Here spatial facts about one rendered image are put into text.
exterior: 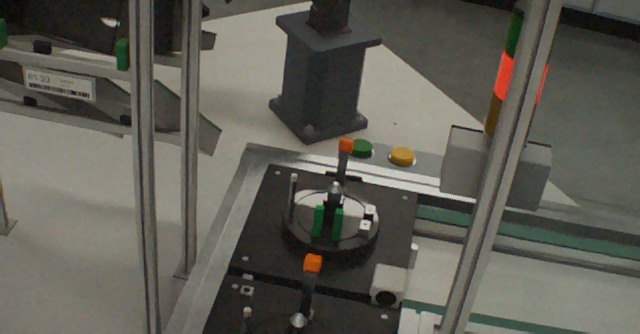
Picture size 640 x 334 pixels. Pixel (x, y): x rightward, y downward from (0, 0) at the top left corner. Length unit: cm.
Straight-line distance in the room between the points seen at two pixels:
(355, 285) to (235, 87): 69
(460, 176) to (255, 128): 70
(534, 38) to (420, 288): 50
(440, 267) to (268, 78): 66
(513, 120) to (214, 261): 48
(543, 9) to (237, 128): 87
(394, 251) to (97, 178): 55
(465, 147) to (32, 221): 74
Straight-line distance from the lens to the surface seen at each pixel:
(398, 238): 120
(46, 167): 148
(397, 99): 171
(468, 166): 94
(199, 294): 111
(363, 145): 136
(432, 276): 123
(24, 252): 132
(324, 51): 144
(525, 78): 85
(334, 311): 108
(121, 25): 90
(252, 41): 186
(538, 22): 81
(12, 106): 120
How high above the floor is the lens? 175
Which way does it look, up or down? 36 degrees down
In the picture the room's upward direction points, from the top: 7 degrees clockwise
